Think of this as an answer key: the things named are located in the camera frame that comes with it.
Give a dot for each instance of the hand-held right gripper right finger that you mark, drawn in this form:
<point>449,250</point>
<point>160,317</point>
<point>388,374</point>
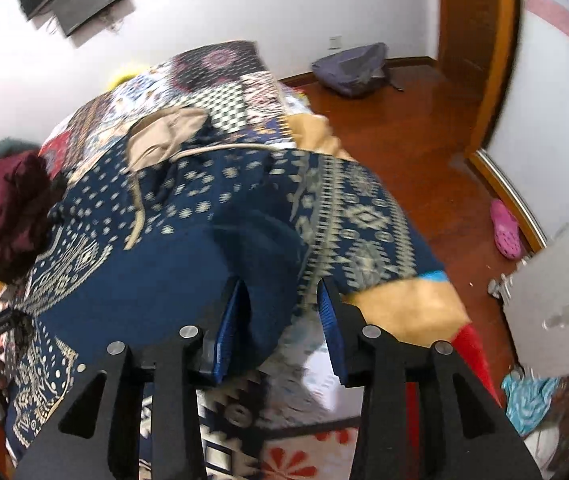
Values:
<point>333,335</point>

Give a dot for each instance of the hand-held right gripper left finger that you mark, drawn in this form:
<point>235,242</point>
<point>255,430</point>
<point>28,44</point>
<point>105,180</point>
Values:
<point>229,335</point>

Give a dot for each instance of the navy patterned hooded garment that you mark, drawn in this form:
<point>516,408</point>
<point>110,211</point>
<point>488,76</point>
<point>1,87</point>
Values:
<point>164,260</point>

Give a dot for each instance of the maroon garment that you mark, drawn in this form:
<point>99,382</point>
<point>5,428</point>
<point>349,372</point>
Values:
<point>4,210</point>

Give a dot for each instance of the red cloth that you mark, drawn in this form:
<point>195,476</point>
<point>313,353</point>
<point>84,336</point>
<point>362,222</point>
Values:
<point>474,360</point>

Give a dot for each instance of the teal cloth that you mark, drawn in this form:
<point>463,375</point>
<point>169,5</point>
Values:
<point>7,149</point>

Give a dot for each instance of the pink clog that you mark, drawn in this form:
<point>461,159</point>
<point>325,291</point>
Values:
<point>506,230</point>

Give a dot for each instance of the turquoise cloth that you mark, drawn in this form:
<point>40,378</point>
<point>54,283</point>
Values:
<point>529,400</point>

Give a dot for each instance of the white cabinet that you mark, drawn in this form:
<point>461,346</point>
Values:
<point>554,310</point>

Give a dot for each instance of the patchwork quilt bed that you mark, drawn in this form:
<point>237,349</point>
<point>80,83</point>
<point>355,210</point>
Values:
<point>244,95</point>

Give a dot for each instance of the grey backpack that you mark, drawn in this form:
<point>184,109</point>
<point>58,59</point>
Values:
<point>349,70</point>

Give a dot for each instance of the yellow pillow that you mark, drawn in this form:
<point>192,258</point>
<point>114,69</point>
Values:
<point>122,80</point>

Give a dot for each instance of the wooden door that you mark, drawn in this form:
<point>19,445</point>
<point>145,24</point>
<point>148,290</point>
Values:
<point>469,35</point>

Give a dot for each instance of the white wall socket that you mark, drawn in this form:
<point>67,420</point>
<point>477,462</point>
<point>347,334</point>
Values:
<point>335,41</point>

